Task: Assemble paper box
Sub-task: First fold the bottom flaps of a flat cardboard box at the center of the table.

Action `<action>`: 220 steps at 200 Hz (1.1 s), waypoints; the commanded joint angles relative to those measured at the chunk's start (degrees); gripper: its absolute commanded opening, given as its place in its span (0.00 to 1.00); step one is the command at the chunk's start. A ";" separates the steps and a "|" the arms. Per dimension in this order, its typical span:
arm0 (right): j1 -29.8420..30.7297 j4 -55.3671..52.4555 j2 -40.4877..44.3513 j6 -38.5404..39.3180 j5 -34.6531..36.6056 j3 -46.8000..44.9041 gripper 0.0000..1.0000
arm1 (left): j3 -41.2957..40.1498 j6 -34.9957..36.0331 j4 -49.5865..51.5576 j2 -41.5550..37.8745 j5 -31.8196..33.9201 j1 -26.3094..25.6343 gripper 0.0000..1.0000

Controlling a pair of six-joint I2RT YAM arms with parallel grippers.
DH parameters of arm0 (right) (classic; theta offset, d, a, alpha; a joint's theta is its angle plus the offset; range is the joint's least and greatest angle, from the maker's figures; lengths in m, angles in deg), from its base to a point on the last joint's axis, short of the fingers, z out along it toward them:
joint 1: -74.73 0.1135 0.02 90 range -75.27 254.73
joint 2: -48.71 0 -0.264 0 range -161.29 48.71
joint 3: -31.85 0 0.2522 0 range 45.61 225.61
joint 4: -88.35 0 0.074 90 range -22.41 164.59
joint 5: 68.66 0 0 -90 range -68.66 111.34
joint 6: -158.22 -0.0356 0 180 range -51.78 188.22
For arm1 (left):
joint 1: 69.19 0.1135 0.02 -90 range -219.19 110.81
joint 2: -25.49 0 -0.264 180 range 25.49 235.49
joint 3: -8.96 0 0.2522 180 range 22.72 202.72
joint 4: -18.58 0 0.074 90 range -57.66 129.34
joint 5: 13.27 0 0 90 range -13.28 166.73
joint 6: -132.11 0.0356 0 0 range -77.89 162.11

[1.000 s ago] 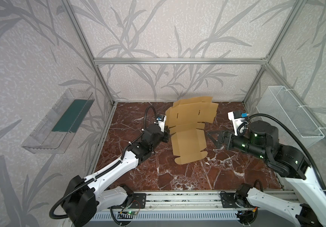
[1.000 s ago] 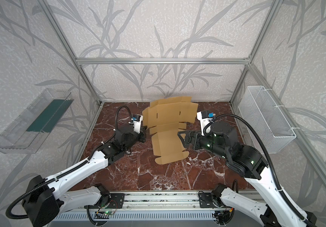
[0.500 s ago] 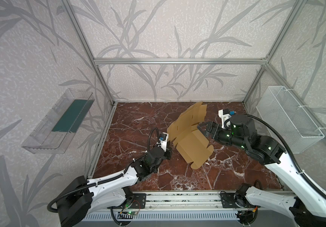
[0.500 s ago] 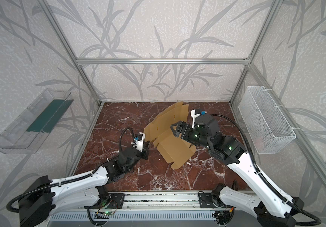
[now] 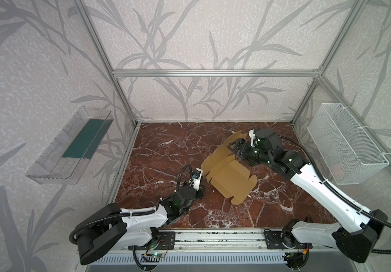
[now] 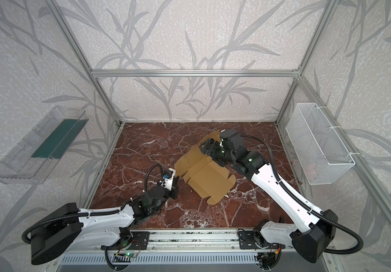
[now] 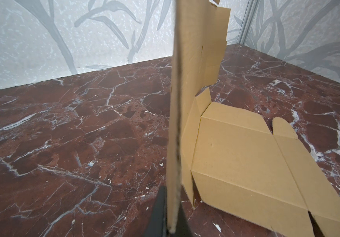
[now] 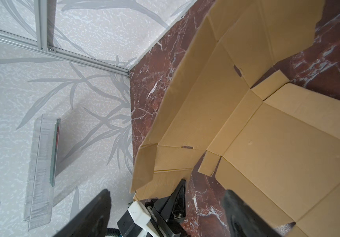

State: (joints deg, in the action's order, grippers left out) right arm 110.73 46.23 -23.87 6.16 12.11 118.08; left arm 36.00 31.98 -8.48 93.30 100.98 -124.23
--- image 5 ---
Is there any brown cardboard box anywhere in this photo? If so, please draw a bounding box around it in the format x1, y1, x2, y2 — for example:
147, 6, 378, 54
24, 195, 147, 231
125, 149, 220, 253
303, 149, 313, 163
201, 130, 257, 205

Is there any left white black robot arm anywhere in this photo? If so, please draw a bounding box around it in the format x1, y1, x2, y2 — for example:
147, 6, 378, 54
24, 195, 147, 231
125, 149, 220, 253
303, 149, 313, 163
69, 183, 205, 265

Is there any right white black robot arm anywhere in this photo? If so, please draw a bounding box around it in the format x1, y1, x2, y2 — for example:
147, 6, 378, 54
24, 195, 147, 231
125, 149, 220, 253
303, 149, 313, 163
226, 129, 391, 263

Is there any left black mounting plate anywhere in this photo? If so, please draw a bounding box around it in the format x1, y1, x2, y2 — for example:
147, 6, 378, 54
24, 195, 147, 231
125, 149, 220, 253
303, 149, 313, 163
128, 231, 176, 250

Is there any black mounting plate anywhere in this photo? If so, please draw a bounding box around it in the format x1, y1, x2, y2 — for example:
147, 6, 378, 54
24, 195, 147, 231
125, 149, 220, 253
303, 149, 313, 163
128, 231, 176, 250
263, 229, 307, 251

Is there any green circuit board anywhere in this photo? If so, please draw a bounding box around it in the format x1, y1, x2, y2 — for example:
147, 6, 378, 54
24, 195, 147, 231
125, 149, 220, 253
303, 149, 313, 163
142, 251, 168, 262

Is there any pink item in basket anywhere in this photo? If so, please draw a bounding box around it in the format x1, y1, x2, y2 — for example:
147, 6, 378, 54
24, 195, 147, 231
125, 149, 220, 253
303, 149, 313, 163
329, 163, 345, 179

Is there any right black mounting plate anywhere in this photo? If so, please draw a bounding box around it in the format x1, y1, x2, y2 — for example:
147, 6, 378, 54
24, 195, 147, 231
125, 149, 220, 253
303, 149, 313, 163
263, 229, 307, 251

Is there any green mat in bin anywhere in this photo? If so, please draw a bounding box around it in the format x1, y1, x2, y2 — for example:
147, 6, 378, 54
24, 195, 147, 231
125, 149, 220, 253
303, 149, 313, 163
62, 119, 113, 159

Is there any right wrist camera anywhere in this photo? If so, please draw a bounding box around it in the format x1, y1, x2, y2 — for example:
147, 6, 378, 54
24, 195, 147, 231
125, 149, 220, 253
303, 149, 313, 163
248, 129, 259, 147

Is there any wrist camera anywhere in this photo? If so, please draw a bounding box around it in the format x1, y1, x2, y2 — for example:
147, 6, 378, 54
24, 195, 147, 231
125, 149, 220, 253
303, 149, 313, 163
189, 168, 203, 191
248, 129, 259, 147

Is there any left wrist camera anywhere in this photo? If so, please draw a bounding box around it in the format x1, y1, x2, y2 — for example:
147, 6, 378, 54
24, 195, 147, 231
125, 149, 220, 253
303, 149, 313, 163
189, 168, 203, 191

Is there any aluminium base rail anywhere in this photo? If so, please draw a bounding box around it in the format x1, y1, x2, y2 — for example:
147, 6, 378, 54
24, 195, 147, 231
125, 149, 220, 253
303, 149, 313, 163
111, 222, 342, 252

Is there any white wire mesh basket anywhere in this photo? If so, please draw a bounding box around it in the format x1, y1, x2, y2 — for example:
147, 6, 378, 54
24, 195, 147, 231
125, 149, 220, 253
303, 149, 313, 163
308, 103, 389, 185

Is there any clear plastic wall bin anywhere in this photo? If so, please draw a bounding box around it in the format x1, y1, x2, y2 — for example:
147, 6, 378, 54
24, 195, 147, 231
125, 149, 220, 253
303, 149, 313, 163
25, 106, 114, 185

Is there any aluminium frame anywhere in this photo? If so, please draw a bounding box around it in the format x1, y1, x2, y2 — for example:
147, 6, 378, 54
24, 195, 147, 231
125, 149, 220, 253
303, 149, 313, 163
69, 1, 391, 192

